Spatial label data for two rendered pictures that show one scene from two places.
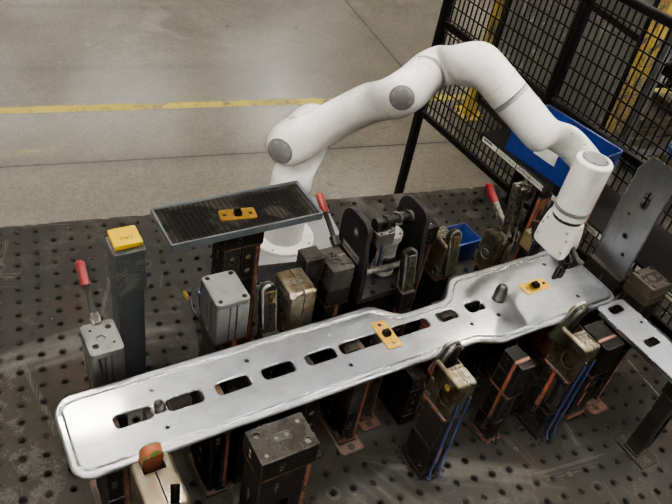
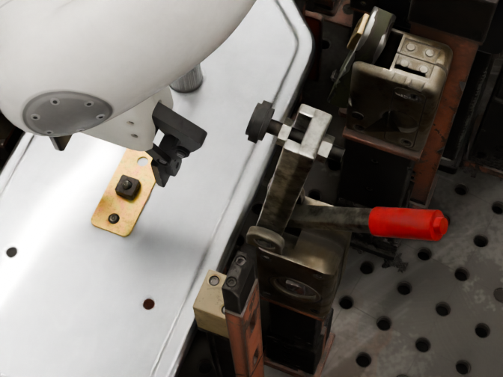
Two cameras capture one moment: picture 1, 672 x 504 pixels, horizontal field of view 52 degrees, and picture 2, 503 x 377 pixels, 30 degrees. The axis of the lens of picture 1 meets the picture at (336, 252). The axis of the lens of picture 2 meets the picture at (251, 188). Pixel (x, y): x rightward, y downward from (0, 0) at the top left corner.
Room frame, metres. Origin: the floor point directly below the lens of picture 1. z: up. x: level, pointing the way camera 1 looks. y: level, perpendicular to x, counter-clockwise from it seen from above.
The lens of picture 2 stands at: (1.77, -0.60, 1.75)
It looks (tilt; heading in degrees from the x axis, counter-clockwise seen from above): 64 degrees down; 152
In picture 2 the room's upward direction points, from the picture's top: 4 degrees counter-clockwise
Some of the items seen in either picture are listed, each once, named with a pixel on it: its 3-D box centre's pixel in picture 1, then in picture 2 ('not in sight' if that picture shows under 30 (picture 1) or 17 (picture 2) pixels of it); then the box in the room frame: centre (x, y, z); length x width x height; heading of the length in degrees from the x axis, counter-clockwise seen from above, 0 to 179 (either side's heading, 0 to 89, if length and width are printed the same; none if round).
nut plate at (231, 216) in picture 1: (237, 212); not in sight; (1.24, 0.24, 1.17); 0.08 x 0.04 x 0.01; 118
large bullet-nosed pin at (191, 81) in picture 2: (500, 293); (183, 68); (1.32, -0.42, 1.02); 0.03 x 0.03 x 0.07
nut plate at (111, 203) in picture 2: (535, 284); (127, 188); (1.40, -0.52, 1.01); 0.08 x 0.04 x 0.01; 127
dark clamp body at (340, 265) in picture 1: (325, 314); not in sight; (1.26, -0.01, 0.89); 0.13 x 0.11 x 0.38; 37
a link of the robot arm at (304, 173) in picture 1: (301, 148); not in sight; (1.67, 0.15, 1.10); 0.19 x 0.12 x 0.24; 161
